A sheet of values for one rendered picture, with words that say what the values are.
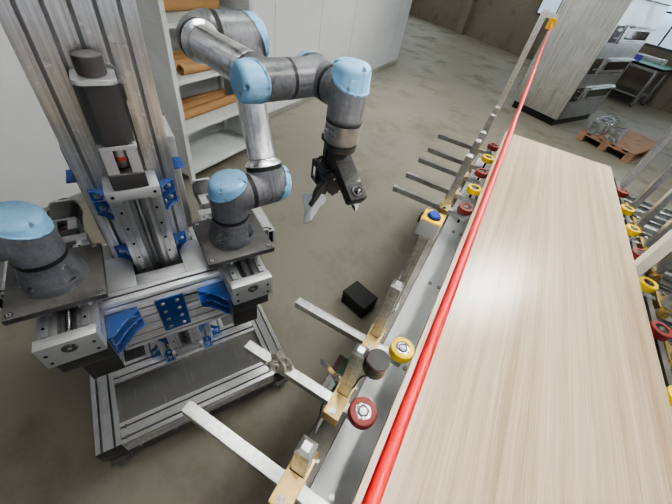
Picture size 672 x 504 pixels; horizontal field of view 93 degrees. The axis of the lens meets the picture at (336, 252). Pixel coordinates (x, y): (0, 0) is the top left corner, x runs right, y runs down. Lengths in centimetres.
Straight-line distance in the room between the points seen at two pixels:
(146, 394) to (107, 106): 129
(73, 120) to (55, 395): 153
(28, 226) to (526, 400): 142
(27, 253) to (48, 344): 24
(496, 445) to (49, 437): 189
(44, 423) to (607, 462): 224
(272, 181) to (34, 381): 172
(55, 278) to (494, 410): 128
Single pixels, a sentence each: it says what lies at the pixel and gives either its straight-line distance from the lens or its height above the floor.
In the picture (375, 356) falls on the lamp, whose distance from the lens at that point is 83.
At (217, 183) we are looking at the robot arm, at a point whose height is 126.
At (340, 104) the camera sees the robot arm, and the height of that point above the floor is 160.
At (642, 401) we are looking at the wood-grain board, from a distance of 154.
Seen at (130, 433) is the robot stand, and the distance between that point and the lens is 177.
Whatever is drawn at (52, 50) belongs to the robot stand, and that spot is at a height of 156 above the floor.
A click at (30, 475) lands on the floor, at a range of 213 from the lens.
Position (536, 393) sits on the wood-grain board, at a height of 90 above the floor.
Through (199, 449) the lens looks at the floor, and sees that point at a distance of 191.
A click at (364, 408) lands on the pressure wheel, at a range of 99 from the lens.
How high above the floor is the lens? 182
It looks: 44 degrees down
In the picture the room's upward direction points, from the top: 12 degrees clockwise
